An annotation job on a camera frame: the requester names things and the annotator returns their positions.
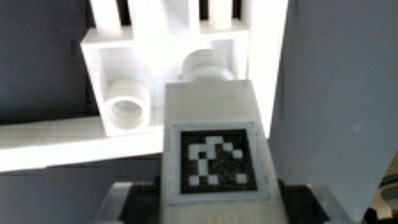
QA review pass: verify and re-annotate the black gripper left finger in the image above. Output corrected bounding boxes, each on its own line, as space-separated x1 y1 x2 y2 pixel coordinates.
119 178 160 224

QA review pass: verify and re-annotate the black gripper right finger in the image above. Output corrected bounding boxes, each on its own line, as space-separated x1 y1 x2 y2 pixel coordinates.
279 182 328 224

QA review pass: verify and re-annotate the white chair leg with tag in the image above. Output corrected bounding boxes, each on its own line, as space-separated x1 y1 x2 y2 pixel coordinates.
160 49 288 224

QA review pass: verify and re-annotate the white chair seat part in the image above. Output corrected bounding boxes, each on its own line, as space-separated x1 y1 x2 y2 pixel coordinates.
80 0 250 136

